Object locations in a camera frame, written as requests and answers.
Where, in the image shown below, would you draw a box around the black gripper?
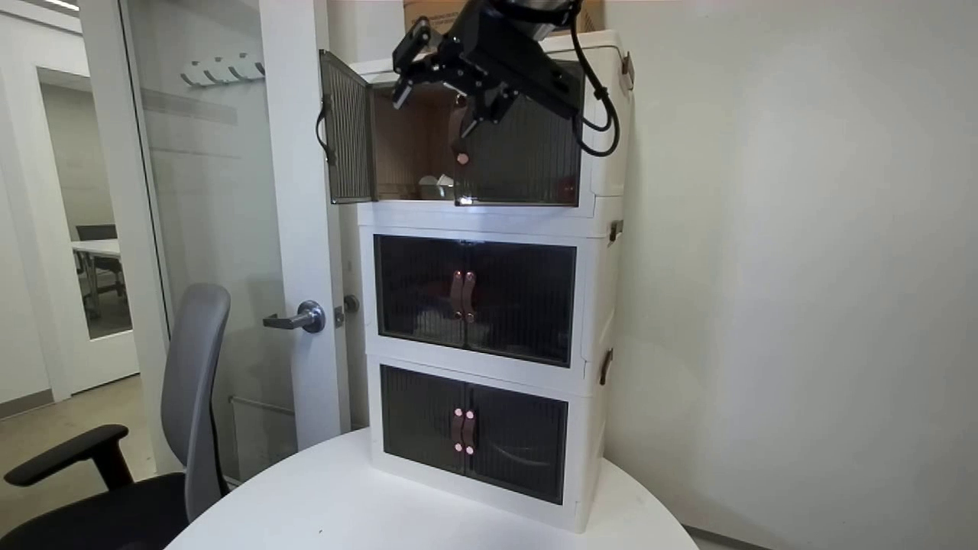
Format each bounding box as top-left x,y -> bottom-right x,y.
388,0 -> 586,148

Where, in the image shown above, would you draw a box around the dark ribbed cabinet door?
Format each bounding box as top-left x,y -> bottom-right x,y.
314,46 -> 375,209
465,243 -> 581,369
373,232 -> 470,353
465,381 -> 570,508
380,363 -> 470,476
448,70 -> 586,211

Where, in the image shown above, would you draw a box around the small pale object in shelf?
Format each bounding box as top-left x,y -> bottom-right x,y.
415,171 -> 460,203

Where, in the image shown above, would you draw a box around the brown cardboard box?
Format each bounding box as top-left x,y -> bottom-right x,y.
404,0 -> 612,42

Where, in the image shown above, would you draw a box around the white framed glass door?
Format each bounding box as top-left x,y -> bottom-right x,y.
79,0 -> 354,483

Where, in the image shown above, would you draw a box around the white three-tier storage cabinet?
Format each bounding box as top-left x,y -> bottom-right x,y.
340,27 -> 637,536

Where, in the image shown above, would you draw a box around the silver door lever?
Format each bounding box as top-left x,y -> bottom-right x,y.
260,298 -> 329,341

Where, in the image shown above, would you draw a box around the background office desk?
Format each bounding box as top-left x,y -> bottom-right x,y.
68,219 -> 133,331

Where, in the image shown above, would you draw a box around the grey black office chair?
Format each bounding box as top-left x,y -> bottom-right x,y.
0,283 -> 234,550

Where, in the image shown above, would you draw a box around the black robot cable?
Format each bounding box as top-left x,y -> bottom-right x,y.
563,14 -> 623,162

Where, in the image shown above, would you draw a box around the white wall coat hooks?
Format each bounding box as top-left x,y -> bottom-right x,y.
178,49 -> 269,93

